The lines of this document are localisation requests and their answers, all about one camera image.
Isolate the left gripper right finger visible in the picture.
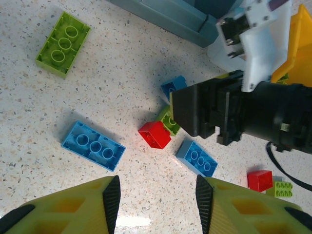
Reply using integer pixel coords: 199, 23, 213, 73
195, 174, 312, 234

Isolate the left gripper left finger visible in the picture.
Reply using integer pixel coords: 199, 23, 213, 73
0, 175, 121, 234

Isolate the red lego brick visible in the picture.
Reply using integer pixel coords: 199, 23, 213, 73
137, 121, 173, 149
247, 170, 273, 193

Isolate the small blue lego brick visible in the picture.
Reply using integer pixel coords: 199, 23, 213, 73
160, 75, 188, 103

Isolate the green lego brick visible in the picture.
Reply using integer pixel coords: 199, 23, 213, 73
275, 72, 291, 85

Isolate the small lime lego brick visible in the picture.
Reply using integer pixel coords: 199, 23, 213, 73
265, 180, 294, 198

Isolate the large blue lego brick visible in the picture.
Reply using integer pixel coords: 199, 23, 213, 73
60, 120, 127, 171

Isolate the medium blue lego brick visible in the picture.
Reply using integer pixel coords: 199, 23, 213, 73
175, 139, 219, 178

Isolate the large lime lego brick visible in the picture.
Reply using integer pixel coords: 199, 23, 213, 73
35, 11, 92, 79

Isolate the yellow plastic bin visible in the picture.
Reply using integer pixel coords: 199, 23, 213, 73
270, 3, 312, 86

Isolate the grey plastic bin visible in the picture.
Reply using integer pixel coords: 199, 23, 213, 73
104, 0, 244, 48

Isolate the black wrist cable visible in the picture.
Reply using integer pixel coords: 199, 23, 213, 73
265, 141, 312, 192

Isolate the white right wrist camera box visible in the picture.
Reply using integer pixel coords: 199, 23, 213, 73
215, 0, 293, 93

